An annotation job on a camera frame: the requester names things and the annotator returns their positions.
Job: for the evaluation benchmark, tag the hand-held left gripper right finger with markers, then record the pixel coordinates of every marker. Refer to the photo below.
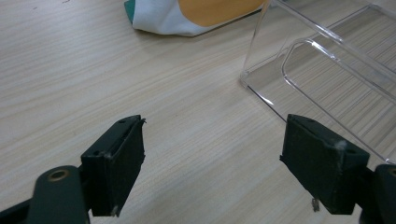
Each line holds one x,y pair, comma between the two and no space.
323,165

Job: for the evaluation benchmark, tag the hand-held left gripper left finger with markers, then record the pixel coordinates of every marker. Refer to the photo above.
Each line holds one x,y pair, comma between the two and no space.
116,161

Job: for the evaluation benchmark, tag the clear plastic box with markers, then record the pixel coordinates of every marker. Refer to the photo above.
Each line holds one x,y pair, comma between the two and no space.
342,93

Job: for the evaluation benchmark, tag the white cloth tote bag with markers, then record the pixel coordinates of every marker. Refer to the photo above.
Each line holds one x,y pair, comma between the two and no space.
162,18

